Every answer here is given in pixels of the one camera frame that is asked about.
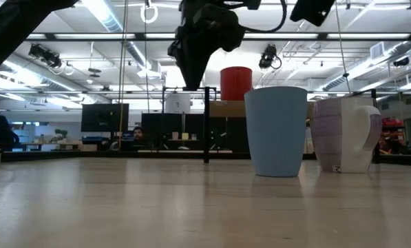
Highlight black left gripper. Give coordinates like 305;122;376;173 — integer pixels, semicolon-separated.
167;0;226;91

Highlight red ceramic mug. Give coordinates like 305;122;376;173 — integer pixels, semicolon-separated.
220;66;253;101

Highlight light blue handleless cup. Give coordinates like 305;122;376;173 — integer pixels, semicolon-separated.
244;85;308;178

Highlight white and purple mug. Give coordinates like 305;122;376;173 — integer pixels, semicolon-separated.
310;96;383;174

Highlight wooden shelf with black legs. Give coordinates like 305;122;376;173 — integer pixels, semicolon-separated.
203;86;381;164

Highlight black overhead light bar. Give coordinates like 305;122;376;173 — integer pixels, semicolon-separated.
25;32;411;42

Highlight black partition panels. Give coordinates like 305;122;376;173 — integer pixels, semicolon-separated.
141;112;251;152

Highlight person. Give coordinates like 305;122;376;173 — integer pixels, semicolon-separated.
131;126;147;143

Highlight black computer monitor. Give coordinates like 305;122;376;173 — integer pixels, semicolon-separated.
81;103;129;133

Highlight blue crate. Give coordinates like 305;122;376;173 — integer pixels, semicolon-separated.
81;136;110;145

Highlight green potted plant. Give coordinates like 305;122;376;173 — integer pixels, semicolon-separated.
50;128;69;144

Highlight wooden background desk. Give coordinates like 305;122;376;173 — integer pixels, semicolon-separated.
19;141;98;152

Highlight white air vent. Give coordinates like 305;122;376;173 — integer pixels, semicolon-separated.
370;41;386;60

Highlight rack with red bins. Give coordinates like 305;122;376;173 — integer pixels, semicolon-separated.
380;116;406;154

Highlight black metal frame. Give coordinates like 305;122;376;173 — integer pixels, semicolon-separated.
161;85;217;152

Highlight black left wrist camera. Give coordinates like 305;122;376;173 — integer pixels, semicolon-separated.
196;3;246;53

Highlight black ceiling camera with cable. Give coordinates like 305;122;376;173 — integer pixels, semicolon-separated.
259;43;282;70

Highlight white coiled cable ring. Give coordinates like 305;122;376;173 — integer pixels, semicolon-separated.
140;2;159;24

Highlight black left camera cable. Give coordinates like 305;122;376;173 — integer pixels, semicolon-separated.
241;0;288;34

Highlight black ceiling camera rig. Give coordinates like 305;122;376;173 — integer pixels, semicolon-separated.
28;43;62;69

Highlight thin hanging grey cord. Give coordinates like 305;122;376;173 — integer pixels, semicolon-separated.
335;0;351;94

